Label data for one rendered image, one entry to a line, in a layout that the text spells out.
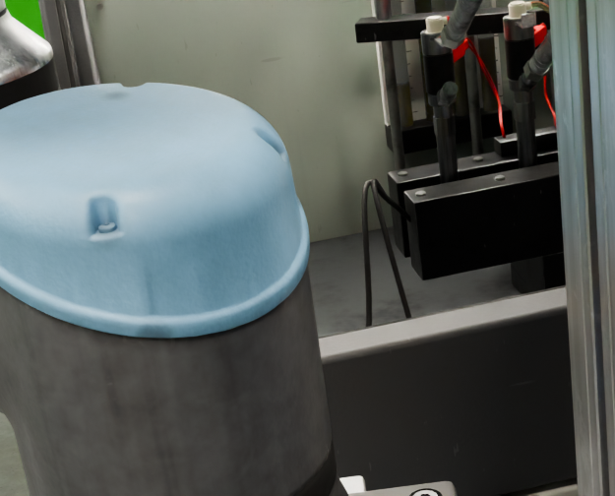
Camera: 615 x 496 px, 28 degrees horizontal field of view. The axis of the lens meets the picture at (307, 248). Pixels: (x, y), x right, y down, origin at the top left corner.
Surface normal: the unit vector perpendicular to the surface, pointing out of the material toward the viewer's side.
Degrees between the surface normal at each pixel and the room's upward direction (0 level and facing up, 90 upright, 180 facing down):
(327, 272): 0
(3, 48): 45
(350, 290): 0
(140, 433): 90
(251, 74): 90
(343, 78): 90
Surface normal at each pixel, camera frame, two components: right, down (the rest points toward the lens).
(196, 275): 0.47, 0.23
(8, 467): -0.13, -0.92
